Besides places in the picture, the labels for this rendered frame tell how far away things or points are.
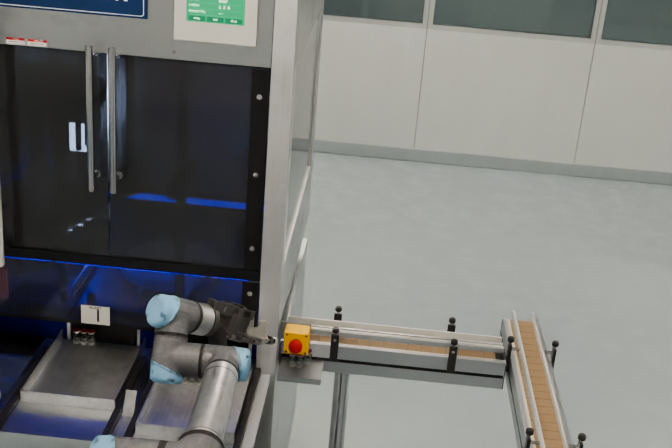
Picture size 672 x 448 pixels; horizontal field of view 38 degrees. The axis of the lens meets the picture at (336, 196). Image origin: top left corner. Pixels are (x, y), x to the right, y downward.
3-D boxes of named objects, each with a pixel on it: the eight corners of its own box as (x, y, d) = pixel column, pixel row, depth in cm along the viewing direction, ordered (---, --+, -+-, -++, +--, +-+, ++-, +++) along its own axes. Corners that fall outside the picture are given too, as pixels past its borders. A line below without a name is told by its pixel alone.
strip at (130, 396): (126, 407, 265) (126, 389, 263) (137, 408, 265) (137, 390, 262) (111, 438, 252) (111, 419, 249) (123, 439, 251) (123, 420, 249)
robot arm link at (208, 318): (196, 337, 220) (174, 327, 226) (210, 340, 224) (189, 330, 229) (207, 306, 221) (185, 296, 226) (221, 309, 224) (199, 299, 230)
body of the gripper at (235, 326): (258, 312, 233) (222, 304, 224) (247, 346, 232) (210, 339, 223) (238, 303, 238) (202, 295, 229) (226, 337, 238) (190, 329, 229)
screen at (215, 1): (174, 38, 251) (175, -44, 243) (256, 46, 250) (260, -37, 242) (173, 39, 250) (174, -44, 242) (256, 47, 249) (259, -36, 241)
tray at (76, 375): (61, 338, 295) (61, 328, 294) (146, 347, 294) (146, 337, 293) (20, 401, 264) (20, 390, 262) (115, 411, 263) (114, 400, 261)
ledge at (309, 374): (282, 356, 299) (282, 351, 299) (324, 360, 299) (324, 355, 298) (276, 381, 286) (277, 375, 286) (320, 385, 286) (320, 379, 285)
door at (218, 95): (110, 254, 277) (108, 52, 255) (260, 269, 275) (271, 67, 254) (110, 255, 276) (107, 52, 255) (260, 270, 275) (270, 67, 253)
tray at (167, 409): (165, 366, 286) (165, 355, 284) (252, 375, 285) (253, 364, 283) (135, 434, 254) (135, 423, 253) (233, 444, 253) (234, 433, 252)
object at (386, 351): (278, 369, 296) (280, 324, 290) (284, 343, 310) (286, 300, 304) (503, 392, 293) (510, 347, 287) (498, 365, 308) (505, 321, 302)
